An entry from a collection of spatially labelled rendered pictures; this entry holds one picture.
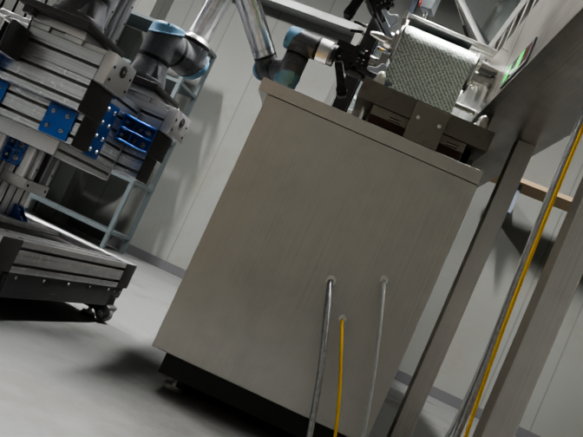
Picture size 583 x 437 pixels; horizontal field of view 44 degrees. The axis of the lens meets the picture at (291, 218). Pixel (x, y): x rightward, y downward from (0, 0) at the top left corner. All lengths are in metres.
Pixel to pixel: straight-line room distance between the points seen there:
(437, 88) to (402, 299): 0.71
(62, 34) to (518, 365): 1.44
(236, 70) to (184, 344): 4.64
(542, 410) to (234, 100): 3.53
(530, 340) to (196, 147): 5.07
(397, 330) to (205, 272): 0.54
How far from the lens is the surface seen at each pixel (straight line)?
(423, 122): 2.07
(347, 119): 2.01
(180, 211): 6.25
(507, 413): 1.52
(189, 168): 6.30
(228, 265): 1.97
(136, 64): 2.55
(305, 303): 1.96
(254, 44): 2.37
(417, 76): 2.33
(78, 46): 2.06
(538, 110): 2.18
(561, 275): 1.53
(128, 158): 2.46
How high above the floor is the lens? 0.44
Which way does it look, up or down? 4 degrees up
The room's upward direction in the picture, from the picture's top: 24 degrees clockwise
